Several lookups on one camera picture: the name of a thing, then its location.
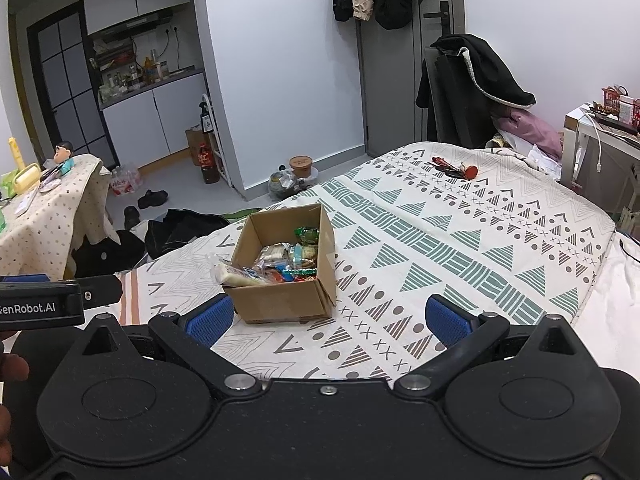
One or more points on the cartoon doll figure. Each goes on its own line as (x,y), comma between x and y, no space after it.
(62,161)

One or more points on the patterned bed blanket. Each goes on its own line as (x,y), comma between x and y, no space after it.
(510,241)

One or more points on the orange biscuit snack pack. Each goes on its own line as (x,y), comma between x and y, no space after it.
(272,256)

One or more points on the water bottle pack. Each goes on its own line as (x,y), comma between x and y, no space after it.
(125,180)

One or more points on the white cake snack pack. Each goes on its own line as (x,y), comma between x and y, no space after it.
(232,276)

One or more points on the dotted cloth covered table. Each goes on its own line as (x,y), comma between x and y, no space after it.
(41,240)

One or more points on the round cookie snack pack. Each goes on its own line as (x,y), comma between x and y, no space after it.
(303,256)

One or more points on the green candy wrapper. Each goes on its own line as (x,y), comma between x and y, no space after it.
(306,235)

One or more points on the black clothes on floor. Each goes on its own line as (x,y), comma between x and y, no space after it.
(177,229)

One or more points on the black jacket on chair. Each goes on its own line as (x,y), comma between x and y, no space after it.
(464,87)

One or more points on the brown cardboard box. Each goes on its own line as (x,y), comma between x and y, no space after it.
(285,302)

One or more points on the black shoe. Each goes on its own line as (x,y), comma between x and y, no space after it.
(152,199)
(131,217)

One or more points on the pink clothing pile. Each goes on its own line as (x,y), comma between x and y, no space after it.
(529,127)

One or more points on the grey door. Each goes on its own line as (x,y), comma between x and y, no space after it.
(390,73)

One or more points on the plastic bag on floor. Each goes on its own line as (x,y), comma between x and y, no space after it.
(284,183)

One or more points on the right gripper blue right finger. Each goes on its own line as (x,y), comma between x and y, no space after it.
(469,340)

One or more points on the white desk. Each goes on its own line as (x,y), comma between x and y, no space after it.
(600,163)

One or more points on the brown lidded pot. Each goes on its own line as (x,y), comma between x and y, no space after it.
(301,166)

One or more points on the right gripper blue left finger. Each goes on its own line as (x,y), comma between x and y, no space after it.
(187,340)

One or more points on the black spray bottle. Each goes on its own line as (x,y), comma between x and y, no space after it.
(206,121)

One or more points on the white kitchen cabinet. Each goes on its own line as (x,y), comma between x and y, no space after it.
(151,124)

